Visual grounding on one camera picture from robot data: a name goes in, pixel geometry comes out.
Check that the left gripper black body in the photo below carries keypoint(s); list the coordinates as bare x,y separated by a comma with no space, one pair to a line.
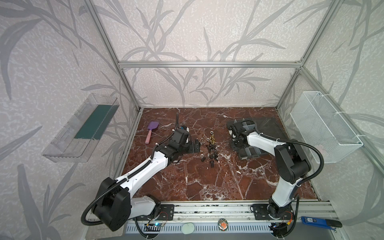
193,145

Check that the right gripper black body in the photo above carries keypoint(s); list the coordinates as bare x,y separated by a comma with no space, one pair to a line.
250,151

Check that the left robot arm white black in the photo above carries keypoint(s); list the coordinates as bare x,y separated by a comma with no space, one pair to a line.
115,202

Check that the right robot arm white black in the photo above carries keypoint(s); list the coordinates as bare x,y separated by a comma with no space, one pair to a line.
292,164

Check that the brass wing nut upper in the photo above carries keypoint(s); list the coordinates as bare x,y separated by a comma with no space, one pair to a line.
212,139

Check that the clear compartment organizer box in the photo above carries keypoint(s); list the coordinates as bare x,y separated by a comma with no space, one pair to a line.
259,145

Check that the purple pink spatula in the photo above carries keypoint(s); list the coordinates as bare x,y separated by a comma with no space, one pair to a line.
152,126

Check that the round red sticker button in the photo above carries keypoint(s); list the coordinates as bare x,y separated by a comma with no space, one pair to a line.
223,225

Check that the blue black handheld tool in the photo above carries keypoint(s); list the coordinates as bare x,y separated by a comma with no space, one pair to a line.
322,223

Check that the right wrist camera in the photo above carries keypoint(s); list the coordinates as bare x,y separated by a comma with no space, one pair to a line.
238,127

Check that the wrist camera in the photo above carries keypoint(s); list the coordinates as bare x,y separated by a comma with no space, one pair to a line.
181,135
238,127

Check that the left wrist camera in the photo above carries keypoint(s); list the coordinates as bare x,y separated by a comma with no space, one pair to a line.
181,135

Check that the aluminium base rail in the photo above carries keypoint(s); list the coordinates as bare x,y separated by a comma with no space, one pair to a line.
242,217

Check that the white wire mesh basket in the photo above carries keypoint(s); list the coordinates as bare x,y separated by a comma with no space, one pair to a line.
324,128

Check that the clear wall tray green mat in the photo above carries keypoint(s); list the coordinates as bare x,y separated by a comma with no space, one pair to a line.
77,140

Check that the aluminium frame post right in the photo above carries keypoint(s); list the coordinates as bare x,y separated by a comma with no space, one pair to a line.
326,21

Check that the aluminium frame post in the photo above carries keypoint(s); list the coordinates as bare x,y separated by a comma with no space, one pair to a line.
91,8
326,21

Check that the aluminium frame post left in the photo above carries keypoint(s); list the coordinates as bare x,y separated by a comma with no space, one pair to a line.
91,8

